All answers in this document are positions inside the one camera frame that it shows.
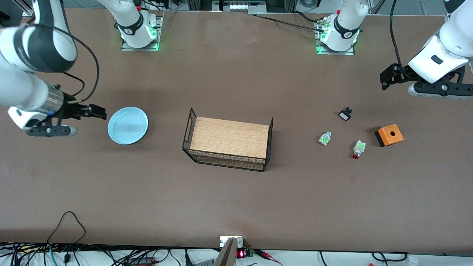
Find orange button enclosure box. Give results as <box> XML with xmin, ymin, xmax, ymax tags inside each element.
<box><xmin>374</xmin><ymin>124</ymin><xmax>405</xmax><ymax>148</ymax></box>

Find black power adapter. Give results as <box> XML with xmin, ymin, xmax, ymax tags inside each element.
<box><xmin>127</xmin><ymin>256</ymin><xmax>156</xmax><ymax>266</ymax></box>

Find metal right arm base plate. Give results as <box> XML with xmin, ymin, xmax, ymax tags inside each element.
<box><xmin>121</xmin><ymin>14</ymin><xmax>163</xmax><ymax>52</ymax></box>

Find silver metal clamp bracket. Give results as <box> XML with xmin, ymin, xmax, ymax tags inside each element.
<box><xmin>220</xmin><ymin>235</ymin><xmax>244</xmax><ymax>248</ymax></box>

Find black left camera mount bracket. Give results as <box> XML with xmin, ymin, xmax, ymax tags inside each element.
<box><xmin>414</xmin><ymin>66</ymin><xmax>473</xmax><ymax>98</ymax></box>

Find red push button switch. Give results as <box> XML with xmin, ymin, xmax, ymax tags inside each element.
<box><xmin>352</xmin><ymin>140</ymin><xmax>367</xmax><ymax>160</ymax></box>

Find black looped cable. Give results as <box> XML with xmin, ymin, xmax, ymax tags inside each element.
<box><xmin>47</xmin><ymin>211</ymin><xmax>86</xmax><ymax>245</ymax></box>

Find red test lead wires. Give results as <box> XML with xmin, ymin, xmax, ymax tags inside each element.
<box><xmin>254</xmin><ymin>249</ymin><xmax>284</xmax><ymax>266</ymax></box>

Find aluminium frame profile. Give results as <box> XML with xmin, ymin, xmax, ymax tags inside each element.
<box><xmin>188</xmin><ymin>0</ymin><xmax>297</xmax><ymax>14</ymax></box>

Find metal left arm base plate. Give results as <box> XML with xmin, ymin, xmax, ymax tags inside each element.
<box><xmin>315</xmin><ymin>18</ymin><xmax>356</xmax><ymax>56</ymax></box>

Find light blue round plate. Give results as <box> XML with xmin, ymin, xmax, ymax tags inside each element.
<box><xmin>108</xmin><ymin>106</ymin><xmax>149</xmax><ymax>146</ymax></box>

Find black cable across table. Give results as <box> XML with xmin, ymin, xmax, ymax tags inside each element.
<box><xmin>251</xmin><ymin>13</ymin><xmax>326</xmax><ymax>34</ymax></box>

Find black cable on white ledge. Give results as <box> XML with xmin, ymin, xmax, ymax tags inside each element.
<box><xmin>371</xmin><ymin>251</ymin><xmax>409</xmax><ymax>262</ymax></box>

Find black wire rack wooden shelf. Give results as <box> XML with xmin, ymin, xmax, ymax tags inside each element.
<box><xmin>181</xmin><ymin>108</ymin><xmax>274</xmax><ymax>173</ymax></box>

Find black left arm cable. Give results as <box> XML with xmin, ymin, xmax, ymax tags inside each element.
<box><xmin>389</xmin><ymin>0</ymin><xmax>411</xmax><ymax>80</ymax></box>

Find grey camera support beam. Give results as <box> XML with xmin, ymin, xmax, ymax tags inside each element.
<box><xmin>213</xmin><ymin>237</ymin><xmax>238</xmax><ymax>266</ymax></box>

